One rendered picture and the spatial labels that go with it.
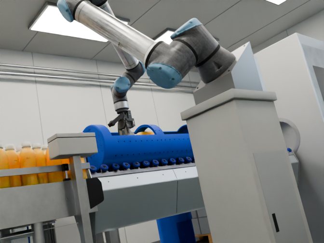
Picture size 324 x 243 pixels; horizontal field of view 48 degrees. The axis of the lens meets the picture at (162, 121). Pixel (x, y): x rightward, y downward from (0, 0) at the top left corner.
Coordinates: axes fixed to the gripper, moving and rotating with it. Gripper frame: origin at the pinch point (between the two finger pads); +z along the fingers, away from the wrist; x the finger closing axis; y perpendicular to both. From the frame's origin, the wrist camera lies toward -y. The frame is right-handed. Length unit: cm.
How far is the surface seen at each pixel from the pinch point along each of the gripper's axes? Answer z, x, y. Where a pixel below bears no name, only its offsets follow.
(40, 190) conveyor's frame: 25, -17, -65
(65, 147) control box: 9, -28, -56
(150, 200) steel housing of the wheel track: 37.5, -5.0, 6.0
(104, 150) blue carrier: 6.3, -7.9, -21.4
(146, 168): 18.9, -5.5, 7.1
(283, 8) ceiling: -227, 62, 420
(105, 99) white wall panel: -158, 325, 227
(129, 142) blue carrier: 2.9, -8.8, -4.2
